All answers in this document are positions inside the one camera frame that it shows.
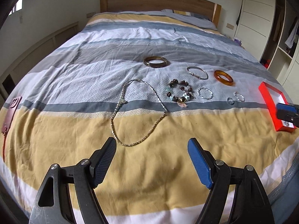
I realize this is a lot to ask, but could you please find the clear crystal bracelet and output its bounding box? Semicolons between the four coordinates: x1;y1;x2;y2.
198;87;214;100

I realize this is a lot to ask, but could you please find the amber orange bangle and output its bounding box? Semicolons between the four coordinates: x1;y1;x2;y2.
213;70;234;86

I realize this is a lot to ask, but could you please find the brown bead charm bracelet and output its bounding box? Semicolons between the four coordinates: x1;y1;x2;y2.
164;79;196;108

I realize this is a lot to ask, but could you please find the low white side cabinet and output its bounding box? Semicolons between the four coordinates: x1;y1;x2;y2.
1;22;79;99

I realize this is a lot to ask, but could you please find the wooden headboard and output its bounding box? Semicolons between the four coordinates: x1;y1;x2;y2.
100;0;221;26

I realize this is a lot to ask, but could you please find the window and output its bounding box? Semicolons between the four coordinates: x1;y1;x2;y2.
9;0;23;16

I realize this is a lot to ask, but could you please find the hanging striped shirt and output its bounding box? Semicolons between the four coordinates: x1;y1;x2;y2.
284;17;298;49

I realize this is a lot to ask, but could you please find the white wardrobe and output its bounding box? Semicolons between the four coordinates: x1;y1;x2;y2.
235;0;298;104

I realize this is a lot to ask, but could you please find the grey-blue pillow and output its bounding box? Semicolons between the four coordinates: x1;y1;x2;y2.
161;9;218;31

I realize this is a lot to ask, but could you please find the long beaded necklace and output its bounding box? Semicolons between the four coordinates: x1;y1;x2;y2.
110;78;169;147

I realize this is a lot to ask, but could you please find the red jewelry box tray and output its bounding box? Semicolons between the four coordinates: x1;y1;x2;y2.
258;82;298;133

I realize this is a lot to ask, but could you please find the striped duvet cover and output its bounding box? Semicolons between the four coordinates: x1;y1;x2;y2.
1;12;298;223

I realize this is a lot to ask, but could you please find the thin silver bangle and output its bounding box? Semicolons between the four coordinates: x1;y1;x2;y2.
187;66;209;80

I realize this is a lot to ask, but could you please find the beige wall switch plate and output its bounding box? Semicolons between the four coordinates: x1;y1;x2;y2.
226;23;234;30

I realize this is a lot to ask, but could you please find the red object in wardrobe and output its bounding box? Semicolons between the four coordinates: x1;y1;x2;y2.
261;59;271;68

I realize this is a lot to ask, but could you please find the dark brown bangle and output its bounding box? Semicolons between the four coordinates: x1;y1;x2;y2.
143;56;170;68

